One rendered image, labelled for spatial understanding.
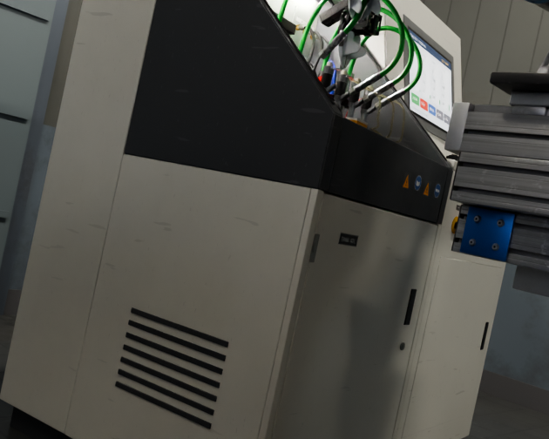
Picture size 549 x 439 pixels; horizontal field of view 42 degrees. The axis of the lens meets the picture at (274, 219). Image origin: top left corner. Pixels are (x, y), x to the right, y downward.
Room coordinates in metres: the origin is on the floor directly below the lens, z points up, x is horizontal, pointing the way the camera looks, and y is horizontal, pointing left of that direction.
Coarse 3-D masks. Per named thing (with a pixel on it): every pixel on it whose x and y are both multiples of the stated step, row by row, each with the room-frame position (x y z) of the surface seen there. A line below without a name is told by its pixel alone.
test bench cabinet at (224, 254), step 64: (128, 192) 1.74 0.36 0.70; (192, 192) 1.63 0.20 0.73; (256, 192) 1.53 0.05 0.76; (320, 192) 1.45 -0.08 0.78; (128, 256) 1.72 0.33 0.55; (192, 256) 1.61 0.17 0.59; (256, 256) 1.51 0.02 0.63; (128, 320) 1.69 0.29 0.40; (192, 320) 1.58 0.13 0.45; (256, 320) 1.49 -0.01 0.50; (128, 384) 1.67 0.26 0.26; (192, 384) 1.56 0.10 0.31; (256, 384) 1.47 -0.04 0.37
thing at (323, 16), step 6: (342, 0) 1.85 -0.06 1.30; (348, 0) 1.84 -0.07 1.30; (336, 6) 1.86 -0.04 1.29; (342, 6) 1.85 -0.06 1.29; (348, 6) 1.84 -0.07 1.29; (324, 12) 1.88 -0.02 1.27; (330, 12) 1.87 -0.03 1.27; (336, 12) 1.86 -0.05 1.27; (324, 18) 1.87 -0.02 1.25; (330, 18) 1.87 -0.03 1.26; (336, 18) 1.88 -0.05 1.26; (324, 24) 1.90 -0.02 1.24; (330, 24) 1.90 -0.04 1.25
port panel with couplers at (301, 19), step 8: (296, 8) 2.18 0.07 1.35; (296, 16) 2.19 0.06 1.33; (304, 16) 2.22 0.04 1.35; (296, 24) 2.19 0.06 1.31; (304, 24) 2.23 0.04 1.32; (312, 24) 2.26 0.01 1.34; (296, 32) 2.20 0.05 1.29; (296, 40) 2.21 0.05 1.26; (304, 48) 2.25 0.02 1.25; (304, 56) 2.26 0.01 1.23
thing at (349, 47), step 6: (348, 36) 1.83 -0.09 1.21; (354, 36) 1.82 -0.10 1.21; (348, 42) 1.83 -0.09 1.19; (354, 42) 1.82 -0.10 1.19; (342, 48) 1.83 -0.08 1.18; (348, 48) 1.83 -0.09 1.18; (354, 48) 1.82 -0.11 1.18; (342, 54) 1.83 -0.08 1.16; (348, 54) 1.83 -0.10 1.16; (342, 60) 1.84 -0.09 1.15; (342, 66) 1.85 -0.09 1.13
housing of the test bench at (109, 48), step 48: (96, 0) 1.89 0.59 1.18; (144, 0) 1.79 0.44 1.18; (96, 48) 1.87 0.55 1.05; (144, 48) 1.77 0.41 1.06; (96, 96) 1.85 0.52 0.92; (96, 144) 1.83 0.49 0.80; (48, 192) 1.91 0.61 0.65; (96, 192) 1.81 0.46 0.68; (48, 240) 1.89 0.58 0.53; (96, 240) 1.79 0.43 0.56; (48, 288) 1.87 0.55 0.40; (48, 336) 1.84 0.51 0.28; (48, 384) 1.82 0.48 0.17; (48, 432) 1.85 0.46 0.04
